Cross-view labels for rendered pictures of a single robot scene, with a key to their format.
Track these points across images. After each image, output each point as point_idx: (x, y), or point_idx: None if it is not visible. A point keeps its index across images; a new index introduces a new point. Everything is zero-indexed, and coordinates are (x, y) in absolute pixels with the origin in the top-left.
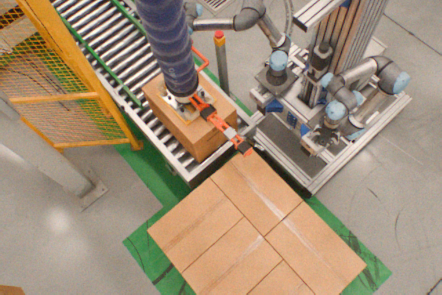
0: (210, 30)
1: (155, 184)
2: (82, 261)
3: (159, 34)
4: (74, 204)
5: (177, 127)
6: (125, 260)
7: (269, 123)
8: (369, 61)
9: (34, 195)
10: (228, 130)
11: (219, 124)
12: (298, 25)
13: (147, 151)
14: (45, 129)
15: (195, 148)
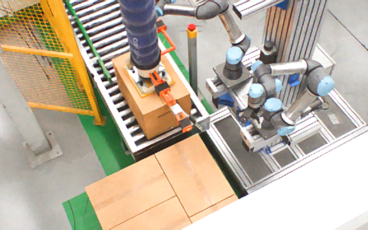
0: (177, 15)
1: (106, 159)
2: (21, 212)
3: (128, 3)
4: (29, 160)
5: (133, 98)
6: (60, 220)
7: (227, 124)
8: (300, 61)
9: None
10: (175, 106)
11: (169, 99)
12: (236, 13)
13: (107, 128)
14: (22, 89)
15: (144, 120)
